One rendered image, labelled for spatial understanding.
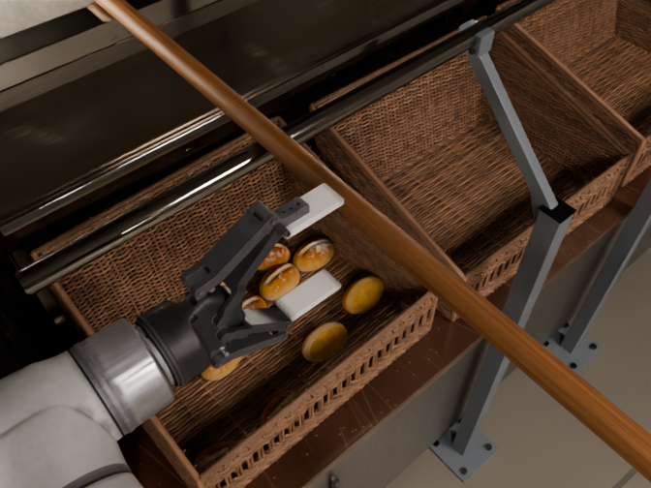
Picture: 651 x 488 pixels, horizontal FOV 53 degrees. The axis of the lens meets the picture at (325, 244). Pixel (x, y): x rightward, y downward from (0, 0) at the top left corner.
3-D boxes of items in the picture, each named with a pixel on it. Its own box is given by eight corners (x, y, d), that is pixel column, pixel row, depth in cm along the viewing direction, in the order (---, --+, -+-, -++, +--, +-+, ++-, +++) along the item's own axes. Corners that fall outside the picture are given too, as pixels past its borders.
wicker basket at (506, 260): (305, 195, 157) (302, 103, 136) (466, 102, 180) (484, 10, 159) (451, 327, 133) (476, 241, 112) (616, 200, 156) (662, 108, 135)
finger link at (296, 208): (256, 229, 59) (253, 207, 57) (299, 203, 61) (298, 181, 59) (265, 239, 58) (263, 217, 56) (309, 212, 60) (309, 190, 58)
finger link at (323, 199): (266, 222, 61) (265, 216, 60) (324, 187, 64) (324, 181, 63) (286, 240, 59) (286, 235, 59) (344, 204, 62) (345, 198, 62)
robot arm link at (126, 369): (86, 381, 62) (141, 346, 65) (134, 451, 58) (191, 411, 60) (56, 330, 55) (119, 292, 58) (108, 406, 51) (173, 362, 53)
